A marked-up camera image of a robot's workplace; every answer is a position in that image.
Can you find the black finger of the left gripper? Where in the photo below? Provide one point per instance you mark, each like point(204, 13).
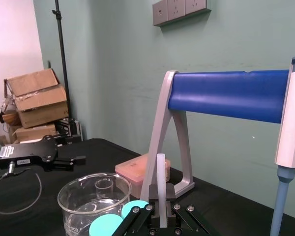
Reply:
point(64, 166)

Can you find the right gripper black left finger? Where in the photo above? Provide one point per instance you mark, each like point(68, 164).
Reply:
point(127, 222)

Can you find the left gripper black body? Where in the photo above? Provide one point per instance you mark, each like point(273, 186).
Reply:
point(37, 152)

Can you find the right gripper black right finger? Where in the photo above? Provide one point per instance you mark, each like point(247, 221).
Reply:
point(190, 218)

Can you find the flat brown cardboard box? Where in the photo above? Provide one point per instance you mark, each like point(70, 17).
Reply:
point(34, 132)

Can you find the black table cloth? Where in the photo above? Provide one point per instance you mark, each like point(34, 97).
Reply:
point(223, 211)

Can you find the large clear glass beaker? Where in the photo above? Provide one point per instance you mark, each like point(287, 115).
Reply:
point(73, 206)

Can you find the small clear glass beaker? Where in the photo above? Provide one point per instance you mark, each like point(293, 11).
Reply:
point(103, 188)

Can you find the open brown cardboard box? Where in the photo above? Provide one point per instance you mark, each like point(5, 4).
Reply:
point(39, 103)

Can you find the pink translucent plastic box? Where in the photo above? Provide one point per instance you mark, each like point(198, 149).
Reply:
point(132, 172)

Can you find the black stand pole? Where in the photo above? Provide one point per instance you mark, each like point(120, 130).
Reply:
point(62, 54)

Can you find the grey pipette stand blue bar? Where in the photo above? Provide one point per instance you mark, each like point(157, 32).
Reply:
point(223, 96)

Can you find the white and blue pipette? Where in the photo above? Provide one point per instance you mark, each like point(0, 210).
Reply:
point(291, 118)

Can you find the grey wall socket panel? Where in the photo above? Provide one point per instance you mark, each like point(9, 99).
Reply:
point(179, 11)

